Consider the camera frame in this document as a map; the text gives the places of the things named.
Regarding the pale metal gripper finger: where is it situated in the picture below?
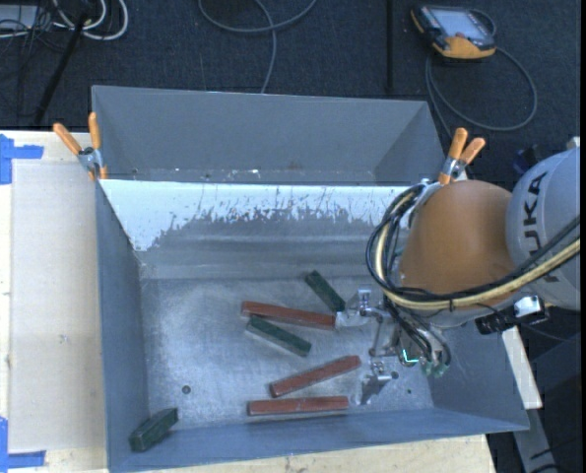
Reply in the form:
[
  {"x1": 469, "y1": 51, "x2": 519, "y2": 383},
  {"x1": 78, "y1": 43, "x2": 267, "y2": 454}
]
[
  {"x1": 359, "y1": 360, "x2": 393, "y2": 407},
  {"x1": 335, "y1": 289, "x2": 374, "y2": 330}
]

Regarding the dark green flat block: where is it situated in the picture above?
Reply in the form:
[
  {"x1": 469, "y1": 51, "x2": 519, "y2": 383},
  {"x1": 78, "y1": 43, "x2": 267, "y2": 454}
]
[
  {"x1": 304, "y1": 269, "x2": 348, "y2": 314},
  {"x1": 127, "y1": 407, "x2": 180, "y2": 453},
  {"x1": 244, "y1": 314, "x2": 313, "y2": 359}
]

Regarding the red-brown flat block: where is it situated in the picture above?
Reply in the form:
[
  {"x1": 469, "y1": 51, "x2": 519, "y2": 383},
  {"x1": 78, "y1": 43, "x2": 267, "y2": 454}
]
[
  {"x1": 239, "y1": 301, "x2": 338, "y2": 332},
  {"x1": 246, "y1": 395, "x2": 352, "y2": 418},
  {"x1": 268, "y1": 355, "x2": 363, "y2": 399}
]

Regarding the grey metal bin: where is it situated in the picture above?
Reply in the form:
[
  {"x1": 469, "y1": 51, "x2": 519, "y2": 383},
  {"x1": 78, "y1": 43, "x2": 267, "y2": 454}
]
[{"x1": 90, "y1": 85, "x2": 532, "y2": 473}]

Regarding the pale wood flat board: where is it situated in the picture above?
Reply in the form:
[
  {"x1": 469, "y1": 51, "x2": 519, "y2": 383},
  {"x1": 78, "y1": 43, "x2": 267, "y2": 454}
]
[{"x1": 7, "y1": 159, "x2": 107, "y2": 455}]

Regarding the black cylinder on white bracket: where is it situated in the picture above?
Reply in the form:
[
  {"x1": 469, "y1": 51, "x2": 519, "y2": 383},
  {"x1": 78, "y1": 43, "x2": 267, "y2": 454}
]
[{"x1": 474, "y1": 295, "x2": 551, "y2": 337}]

